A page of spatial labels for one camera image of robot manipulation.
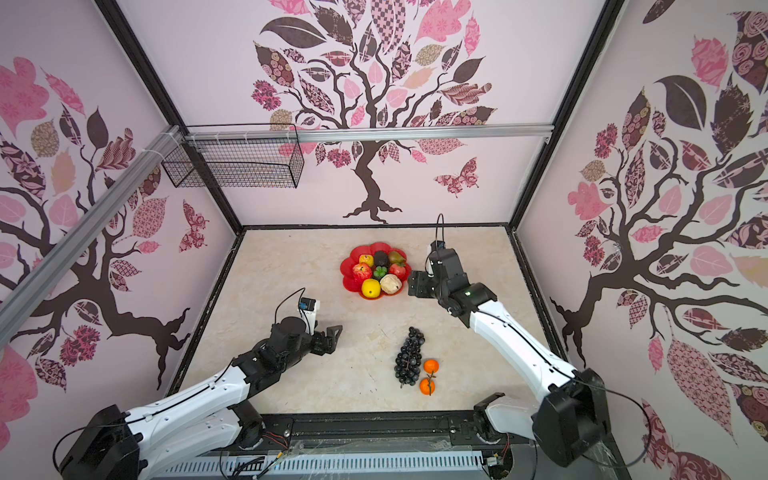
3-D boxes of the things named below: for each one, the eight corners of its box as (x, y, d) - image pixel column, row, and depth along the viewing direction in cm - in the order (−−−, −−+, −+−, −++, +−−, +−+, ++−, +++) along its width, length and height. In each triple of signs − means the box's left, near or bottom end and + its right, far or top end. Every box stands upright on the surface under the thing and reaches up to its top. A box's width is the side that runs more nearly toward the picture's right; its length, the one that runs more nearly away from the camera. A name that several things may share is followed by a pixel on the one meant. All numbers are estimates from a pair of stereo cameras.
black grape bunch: (391, 385, 83) (391, 379, 79) (402, 332, 94) (402, 325, 90) (417, 390, 82) (418, 385, 78) (424, 336, 93) (426, 329, 89)
